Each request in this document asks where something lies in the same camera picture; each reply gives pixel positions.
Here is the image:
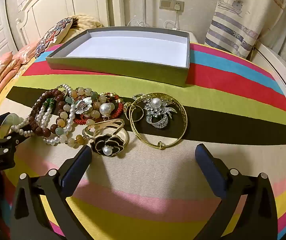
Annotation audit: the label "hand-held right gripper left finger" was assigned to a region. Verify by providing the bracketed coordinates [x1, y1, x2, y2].
[9, 145, 93, 240]

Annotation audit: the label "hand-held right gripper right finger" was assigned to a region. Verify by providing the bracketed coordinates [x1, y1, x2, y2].
[194, 144, 278, 240]

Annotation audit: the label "pale green jade bangle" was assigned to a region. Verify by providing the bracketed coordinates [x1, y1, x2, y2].
[0, 114, 21, 140]

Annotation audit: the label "white pearl strand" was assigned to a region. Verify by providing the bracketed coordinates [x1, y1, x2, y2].
[9, 84, 76, 147]

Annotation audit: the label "multicolour jade bead bracelet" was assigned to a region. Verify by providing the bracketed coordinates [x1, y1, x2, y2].
[56, 87, 101, 147]

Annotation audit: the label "gold ring ornament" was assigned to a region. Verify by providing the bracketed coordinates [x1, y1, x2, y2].
[83, 118, 130, 158]

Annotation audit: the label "dark red bead bracelet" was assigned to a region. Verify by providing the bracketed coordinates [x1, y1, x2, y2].
[28, 89, 70, 138]

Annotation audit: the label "large gold mesh bangle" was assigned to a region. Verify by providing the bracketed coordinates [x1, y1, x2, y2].
[130, 92, 188, 151]

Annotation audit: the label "rhinestone brooch with pearl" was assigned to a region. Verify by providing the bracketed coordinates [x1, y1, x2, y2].
[144, 97, 177, 129]

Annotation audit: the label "grey cardboard box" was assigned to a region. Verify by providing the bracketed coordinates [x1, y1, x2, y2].
[46, 26, 191, 88]

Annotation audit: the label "striped colourful cloth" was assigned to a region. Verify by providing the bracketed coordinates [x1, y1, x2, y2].
[0, 42, 286, 240]

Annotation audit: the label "silver flower brooch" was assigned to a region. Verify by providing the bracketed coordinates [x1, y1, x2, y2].
[74, 97, 94, 114]

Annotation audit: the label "large pearl pendant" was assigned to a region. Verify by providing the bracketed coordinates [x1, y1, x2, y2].
[99, 102, 112, 121]

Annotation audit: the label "gold jewellery pile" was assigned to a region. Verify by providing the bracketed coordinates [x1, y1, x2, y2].
[73, 92, 125, 125]

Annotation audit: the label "small gold rings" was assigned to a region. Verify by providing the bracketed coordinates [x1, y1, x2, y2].
[123, 94, 146, 124]

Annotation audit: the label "round embroidered pillow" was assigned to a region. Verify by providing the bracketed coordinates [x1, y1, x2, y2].
[34, 17, 80, 59]

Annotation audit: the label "beige blanket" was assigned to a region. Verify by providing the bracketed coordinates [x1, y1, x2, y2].
[66, 14, 103, 38]

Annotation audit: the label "white bed headboard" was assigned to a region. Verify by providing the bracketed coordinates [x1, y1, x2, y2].
[16, 0, 123, 47]

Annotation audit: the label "boat print curtain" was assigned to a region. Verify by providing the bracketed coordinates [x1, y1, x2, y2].
[204, 0, 286, 60]

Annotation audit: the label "white standing pole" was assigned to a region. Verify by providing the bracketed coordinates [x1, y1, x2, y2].
[142, 0, 149, 27]

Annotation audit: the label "green crystal bracelet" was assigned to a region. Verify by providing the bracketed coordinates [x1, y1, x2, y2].
[43, 97, 57, 110]

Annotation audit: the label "white wall label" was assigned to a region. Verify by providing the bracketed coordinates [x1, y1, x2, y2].
[17, 0, 29, 12]

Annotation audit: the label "white charger cable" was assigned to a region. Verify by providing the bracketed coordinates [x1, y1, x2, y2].
[165, 10, 180, 30]

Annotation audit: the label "white cable bundle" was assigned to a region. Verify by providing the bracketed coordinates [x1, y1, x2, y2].
[127, 17, 146, 28]

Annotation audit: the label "wall socket panel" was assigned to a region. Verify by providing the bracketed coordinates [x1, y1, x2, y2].
[159, 0, 185, 11]

